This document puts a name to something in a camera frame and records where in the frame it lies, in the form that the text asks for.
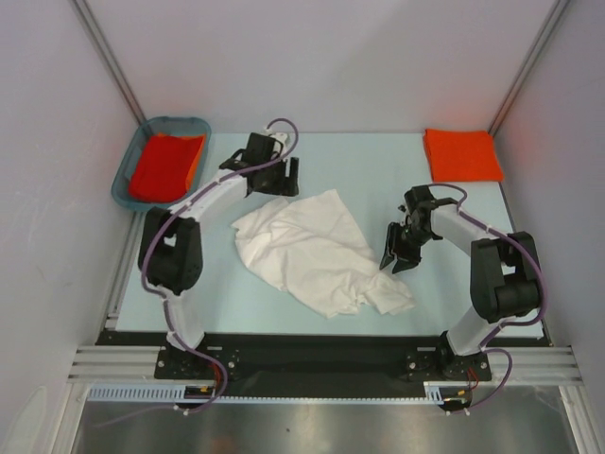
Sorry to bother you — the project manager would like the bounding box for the white printed t shirt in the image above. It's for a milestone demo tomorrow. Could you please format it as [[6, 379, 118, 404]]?
[[232, 189, 415, 318]]

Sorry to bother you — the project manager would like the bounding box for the slotted grey cable duct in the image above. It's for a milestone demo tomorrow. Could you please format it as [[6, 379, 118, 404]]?
[[88, 382, 462, 405]]

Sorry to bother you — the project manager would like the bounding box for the teal plastic basket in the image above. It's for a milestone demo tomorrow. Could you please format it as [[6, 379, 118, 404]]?
[[111, 116, 212, 212]]

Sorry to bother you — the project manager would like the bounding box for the aluminium front rail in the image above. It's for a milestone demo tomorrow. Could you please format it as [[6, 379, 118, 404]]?
[[67, 345, 583, 386]]

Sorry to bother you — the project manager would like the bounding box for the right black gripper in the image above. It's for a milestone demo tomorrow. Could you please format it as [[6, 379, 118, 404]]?
[[380, 221, 436, 273]]

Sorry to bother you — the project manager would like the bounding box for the orange t shirt in basket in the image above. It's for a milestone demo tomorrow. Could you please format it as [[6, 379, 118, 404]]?
[[158, 134, 206, 192]]

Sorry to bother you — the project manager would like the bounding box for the folded orange t shirt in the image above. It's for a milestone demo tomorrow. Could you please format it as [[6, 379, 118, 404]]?
[[423, 129, 504, 183]]

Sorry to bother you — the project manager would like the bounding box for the aluminium corner post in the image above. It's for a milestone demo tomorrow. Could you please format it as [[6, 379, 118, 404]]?
[[488, 0, 572, 137], [69, 0, 147, 125]]

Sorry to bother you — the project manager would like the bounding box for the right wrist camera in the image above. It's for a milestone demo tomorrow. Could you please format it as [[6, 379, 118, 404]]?
[[397, 203, 407, 225]]

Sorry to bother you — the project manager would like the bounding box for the right aluminium corner post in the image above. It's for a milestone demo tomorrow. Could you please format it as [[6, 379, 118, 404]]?
[[488, 0, 572, 137]]

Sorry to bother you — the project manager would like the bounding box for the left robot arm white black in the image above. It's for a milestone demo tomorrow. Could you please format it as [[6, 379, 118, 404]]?
[[138, 131, 299, 378]]

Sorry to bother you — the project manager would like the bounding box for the left aluminium corner post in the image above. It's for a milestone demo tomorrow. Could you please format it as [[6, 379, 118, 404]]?
[[69, 0, 147, 125]]

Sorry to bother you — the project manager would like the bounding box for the red t shirt in basket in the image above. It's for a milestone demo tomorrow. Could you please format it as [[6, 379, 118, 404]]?
[[128, 133, 206, 203]]

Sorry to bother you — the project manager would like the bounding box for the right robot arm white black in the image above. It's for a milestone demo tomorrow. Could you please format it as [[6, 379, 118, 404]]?
[[380, 183, 546, 379]]

